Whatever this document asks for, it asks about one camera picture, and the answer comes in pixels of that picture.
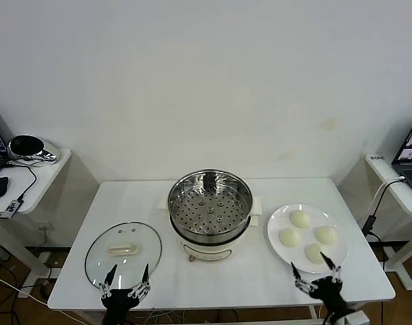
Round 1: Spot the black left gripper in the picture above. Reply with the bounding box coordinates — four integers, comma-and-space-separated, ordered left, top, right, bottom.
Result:
98, 263, 152, 325

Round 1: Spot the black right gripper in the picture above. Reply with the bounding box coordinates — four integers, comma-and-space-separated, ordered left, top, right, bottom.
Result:
290, 251, 353, 315

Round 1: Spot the white steamed baozi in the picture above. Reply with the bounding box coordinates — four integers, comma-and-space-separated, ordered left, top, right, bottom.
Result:
279, 227, 304, 247
313, 225, 339, 245
289, 209, 312, 230
304, 242, 330, 265

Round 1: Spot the round glass pot lid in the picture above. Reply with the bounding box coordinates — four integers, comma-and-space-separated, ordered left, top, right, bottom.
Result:
84, 221, 163, 293

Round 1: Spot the perforated steel steamer basket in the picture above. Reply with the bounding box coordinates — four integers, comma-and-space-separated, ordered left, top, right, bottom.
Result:
157, 168, 264, 245

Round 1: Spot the round white plate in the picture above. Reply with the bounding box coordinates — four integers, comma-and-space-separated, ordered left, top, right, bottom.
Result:
267, 202, 350, 274

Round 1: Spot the white electric cooker base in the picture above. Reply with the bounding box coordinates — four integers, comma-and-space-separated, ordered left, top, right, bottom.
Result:
165, 209, 261, 264

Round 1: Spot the white side table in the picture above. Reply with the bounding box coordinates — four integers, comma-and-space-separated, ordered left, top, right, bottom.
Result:
364, 152, 412, 291
0, 148, 73, 299

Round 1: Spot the grey usb hub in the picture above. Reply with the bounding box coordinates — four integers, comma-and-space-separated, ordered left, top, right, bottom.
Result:
0, 198, 26, 219

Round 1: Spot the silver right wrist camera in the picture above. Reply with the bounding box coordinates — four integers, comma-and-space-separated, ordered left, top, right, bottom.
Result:
339, 310, 369, 325

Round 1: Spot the black laptop charger cable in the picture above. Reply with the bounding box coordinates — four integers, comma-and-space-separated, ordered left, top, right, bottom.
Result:
361, 175, 407, 243

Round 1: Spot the white laptop cable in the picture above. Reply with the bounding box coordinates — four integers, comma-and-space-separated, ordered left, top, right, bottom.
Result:
368, 175, 406, 221

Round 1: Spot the thin black hub cable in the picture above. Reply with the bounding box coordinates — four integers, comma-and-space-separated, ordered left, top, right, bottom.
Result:
2, 161, 37, 201

